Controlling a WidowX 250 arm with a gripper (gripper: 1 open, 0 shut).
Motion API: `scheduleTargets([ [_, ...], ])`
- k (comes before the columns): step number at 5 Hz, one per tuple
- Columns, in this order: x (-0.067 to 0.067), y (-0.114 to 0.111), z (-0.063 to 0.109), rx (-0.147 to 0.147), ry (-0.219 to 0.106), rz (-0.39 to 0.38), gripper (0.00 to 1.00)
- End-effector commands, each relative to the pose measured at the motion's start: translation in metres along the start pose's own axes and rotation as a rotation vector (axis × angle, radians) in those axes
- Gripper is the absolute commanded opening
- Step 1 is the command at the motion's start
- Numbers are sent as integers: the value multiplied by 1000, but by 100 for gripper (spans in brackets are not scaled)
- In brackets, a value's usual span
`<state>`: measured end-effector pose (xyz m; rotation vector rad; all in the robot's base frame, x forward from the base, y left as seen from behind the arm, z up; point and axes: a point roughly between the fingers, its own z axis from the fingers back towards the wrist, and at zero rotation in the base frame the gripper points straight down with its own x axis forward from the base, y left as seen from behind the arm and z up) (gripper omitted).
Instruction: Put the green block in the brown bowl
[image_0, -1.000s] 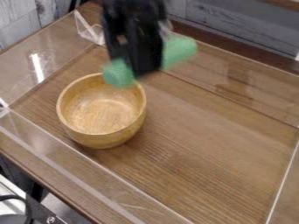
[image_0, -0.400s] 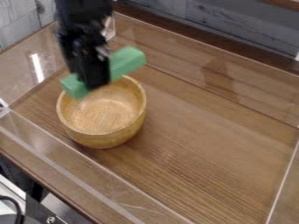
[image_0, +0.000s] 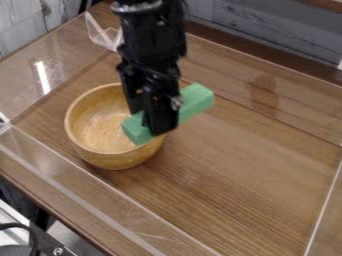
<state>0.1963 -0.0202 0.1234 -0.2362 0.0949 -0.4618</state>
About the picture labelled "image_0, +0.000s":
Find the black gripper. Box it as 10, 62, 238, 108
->
111, 0, 187, 136

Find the green rectangular block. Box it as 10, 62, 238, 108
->
122, 83, 214, 145

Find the black metal frame with bolt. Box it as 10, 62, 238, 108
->
30, 222, 80, 256

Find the clear acrylic corner bracket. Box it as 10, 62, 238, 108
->
84, 12, 123, 52

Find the clear acrylic tray wall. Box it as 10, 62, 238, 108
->
0, 120, 222, 256

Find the brown wooden bowl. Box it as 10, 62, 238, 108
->
64, 83, 166, 170

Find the black cable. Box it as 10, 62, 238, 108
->
0, 222, 38, 256

